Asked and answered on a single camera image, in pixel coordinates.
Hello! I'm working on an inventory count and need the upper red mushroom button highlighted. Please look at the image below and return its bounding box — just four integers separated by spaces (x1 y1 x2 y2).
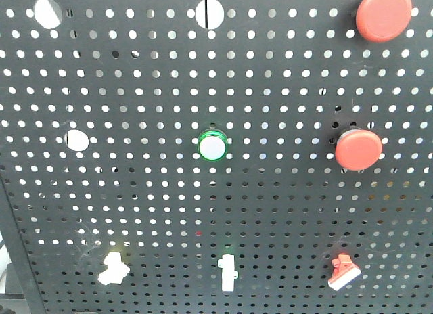
356 0 412 43

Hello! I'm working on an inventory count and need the green illuminated push button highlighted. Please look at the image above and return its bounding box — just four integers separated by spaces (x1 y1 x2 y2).
198 129 228 161

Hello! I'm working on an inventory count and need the lower red mushroom button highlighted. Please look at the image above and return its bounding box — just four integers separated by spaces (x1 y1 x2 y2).
335 129 382 171

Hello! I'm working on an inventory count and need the red mushroom button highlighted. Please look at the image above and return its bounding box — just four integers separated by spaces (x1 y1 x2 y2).
335 129 382 171
356 0 412 43

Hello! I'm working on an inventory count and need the yellow-white rotary switch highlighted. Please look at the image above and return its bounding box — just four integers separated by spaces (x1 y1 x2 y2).
97 252 131 286

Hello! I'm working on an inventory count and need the red rotary switch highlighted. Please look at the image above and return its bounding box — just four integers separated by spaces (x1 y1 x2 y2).
328 253 361 291

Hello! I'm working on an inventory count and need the black perforated pegboard panel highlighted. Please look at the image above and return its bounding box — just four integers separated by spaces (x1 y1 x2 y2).
1 0 432 313

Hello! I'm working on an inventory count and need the white middle rotary switch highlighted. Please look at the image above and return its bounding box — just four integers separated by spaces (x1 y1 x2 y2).
217 254 239 292

